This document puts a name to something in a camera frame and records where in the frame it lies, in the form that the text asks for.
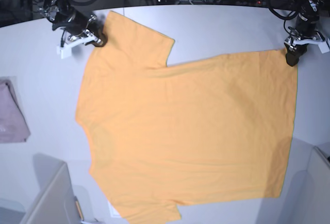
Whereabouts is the orange pencil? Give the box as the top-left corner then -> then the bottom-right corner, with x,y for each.
75,199 -> 84,221

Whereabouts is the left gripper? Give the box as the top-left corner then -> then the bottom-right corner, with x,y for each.
284,15 -> 322,66

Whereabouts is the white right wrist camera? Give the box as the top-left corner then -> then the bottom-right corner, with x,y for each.
57,37 -> 96,59

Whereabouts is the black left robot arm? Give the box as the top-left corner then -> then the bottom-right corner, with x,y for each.
266,0 -> 329,67

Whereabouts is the black power strip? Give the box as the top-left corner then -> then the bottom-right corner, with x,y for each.
213,0 -> 266,7

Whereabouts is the grey box left corner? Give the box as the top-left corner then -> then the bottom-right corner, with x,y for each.
20,161 -> 100,224

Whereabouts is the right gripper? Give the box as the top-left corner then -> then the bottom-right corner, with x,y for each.
51,9 -> 107,47

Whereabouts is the orange yellow T-shirt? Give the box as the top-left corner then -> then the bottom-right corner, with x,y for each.
75,12 -> 298,223

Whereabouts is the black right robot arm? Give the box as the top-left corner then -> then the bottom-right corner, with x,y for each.
37,0 -> 107,49

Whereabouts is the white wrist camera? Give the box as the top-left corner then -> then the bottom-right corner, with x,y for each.
57,37 -> 96,59
293,38 -> 329,54

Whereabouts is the grey box right corner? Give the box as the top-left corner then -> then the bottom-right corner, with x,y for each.
304,147 -> 329,223

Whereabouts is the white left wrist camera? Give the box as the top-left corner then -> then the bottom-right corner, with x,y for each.
293,38 -> 329,54

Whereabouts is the folded pink cloth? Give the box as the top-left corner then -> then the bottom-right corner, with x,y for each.
1,78 -> 30,144

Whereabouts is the grey box corner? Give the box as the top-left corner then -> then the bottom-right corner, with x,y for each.
304,147 -> 329,223
20,161 -> 100,224

